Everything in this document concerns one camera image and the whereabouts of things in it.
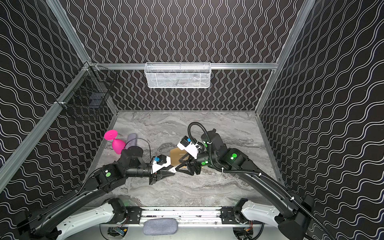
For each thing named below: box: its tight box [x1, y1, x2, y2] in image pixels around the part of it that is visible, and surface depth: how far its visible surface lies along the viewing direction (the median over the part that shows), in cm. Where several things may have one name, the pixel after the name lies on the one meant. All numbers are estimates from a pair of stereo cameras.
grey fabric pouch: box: [143, 218, 178, 236], surface depth 70 cm
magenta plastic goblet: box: [104, 129, 126, 155], surface depth 94 cm
